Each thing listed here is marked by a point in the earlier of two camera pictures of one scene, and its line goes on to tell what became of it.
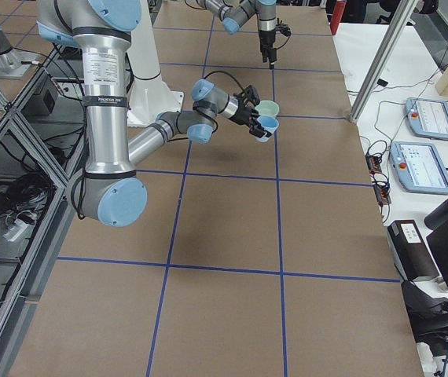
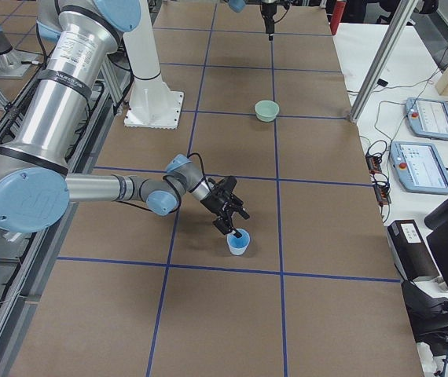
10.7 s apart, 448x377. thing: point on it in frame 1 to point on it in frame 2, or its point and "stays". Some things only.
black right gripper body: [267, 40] to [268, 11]
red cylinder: [337, 16] stays
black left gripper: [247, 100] to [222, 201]
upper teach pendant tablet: [431, 118] stays
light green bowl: [267, 108] stays
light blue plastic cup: [270, 123] to [238, 245]
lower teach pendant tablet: [419, 168] stays
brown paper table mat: [251, 258] stays
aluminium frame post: [383, 62] stays
